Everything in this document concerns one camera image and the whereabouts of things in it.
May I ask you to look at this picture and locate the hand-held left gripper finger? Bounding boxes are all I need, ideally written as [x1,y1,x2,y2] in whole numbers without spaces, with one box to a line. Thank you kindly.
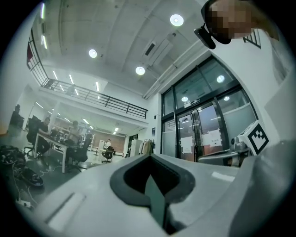
[230,138,296,237]

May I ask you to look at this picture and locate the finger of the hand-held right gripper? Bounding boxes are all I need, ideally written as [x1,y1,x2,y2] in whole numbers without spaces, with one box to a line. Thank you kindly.
[198,150,242,167]

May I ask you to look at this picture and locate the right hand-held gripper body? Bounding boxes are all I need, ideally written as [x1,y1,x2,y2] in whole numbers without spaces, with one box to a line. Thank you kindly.
[231,120,270,168]

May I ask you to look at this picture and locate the grey vacuum cleaner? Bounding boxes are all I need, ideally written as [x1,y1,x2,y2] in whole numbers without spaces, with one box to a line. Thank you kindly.
[34,152,241,237]

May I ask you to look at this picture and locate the white paper notice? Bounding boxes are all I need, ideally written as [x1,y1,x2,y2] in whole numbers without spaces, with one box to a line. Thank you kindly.
[181,136,194,154]
[202,129,223,147]

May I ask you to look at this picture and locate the black framed glass door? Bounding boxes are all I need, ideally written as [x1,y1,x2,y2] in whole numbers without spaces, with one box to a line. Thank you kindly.
[160,55,259,163]

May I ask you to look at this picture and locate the person's white shirt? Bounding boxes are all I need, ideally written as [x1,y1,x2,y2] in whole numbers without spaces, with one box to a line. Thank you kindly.
[210,28,296,155]

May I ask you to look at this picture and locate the clothes rack with garments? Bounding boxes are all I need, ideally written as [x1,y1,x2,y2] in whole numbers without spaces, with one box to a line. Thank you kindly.
[138,138,156,156]

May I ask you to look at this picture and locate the white cabinet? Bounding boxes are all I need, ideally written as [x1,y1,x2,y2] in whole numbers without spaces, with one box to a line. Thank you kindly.
[130,139,143,156]

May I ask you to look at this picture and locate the white ceiling pipes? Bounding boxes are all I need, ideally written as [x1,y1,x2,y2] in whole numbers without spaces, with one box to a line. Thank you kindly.
[142,43,209,100]

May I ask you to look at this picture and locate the black office chair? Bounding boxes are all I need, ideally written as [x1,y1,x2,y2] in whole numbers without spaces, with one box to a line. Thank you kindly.
[101,146,116,164]
[66,133,93,173]
[24,115,42,155]

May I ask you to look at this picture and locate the ceiling air conditioner unit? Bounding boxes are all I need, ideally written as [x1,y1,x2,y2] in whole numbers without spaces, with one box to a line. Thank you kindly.
[144,37,174,61]

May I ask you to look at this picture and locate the person's head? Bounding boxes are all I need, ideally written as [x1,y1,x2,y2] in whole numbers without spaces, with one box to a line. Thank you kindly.
[208,0,281,40]

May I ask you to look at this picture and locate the black balcony railing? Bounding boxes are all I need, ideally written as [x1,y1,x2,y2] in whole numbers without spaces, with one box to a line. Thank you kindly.
[27,27,149,120]

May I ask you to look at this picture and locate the white office desk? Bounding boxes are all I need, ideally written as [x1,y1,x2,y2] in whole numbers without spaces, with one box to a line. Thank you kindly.
[34,132,82,174]

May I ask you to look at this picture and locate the white power strip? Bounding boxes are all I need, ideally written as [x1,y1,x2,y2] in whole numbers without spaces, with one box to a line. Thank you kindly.
[15,197,32,208]

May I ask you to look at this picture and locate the red flag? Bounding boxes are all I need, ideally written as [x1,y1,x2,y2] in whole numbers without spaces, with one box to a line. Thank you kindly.
[26,42,33,63]

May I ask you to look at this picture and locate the black head-worn camera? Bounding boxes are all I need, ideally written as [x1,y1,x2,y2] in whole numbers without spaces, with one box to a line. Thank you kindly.
[193,0,232,50]

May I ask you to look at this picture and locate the pile of black cables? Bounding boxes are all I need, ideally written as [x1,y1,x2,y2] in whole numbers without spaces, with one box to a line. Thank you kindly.
[0,144,45,187]

